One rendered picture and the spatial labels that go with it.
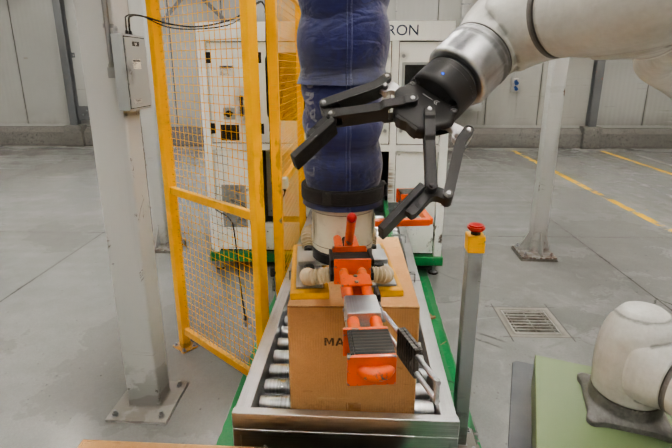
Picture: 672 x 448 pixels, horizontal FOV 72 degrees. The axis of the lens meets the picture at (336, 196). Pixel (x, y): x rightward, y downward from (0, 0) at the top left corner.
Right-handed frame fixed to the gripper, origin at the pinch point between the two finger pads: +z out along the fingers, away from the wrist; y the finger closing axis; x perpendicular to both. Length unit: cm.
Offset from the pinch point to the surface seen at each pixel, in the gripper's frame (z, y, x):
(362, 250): -10, 9, -57
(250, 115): -35, 98, -109
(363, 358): 10.2, -11.3, -24.9
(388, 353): 7.1, -13.4, -25.8
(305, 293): 6, 15, -67
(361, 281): -2.0, 1.4, -45.7
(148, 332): 61, 87, -170
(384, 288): -9, 1, -71
